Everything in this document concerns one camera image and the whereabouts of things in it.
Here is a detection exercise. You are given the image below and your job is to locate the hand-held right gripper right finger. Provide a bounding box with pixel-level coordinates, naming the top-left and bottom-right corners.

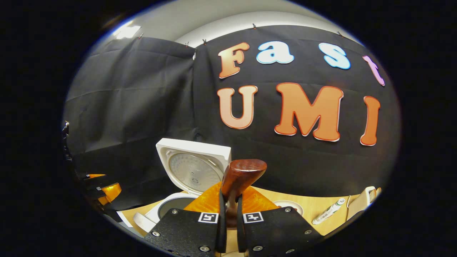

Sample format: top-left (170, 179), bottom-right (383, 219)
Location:
top-left (236, 186), bottom-right (323, 257)

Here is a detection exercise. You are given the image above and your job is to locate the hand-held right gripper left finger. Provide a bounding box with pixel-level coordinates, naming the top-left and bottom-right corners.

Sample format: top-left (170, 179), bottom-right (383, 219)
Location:
top-left (143, 181), bottom-right (228, 257)

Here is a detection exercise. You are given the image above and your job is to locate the brown wooden spoon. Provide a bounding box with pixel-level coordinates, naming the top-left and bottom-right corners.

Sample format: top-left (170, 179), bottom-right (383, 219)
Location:
top-left (221, 159), bottom-right (267, 229)

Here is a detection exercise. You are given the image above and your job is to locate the white rice cooker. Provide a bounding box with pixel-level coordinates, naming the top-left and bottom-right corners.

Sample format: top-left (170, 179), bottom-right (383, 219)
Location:
top-left (133, 138), bottom-right (232, 233)

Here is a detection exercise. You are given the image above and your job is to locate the white round plate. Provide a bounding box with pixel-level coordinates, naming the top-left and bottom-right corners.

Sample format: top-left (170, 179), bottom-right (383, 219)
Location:
top-left (273, 200), bottom-right (304, 216)

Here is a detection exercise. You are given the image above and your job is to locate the white bottle green cap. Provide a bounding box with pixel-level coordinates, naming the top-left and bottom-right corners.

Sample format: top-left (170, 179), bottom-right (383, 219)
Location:
top-left (312, 198), bottom-right (346, 225)

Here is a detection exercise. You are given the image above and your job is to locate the black backdrop cloth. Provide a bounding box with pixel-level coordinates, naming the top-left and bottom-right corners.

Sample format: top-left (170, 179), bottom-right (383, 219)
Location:
top-left (64, 25), bottom-right (401, 211)

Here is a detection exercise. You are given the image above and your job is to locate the white toaster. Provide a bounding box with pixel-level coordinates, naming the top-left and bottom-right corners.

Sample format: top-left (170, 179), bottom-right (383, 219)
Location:
top-left (346, 186), bottom-right (382, 220)

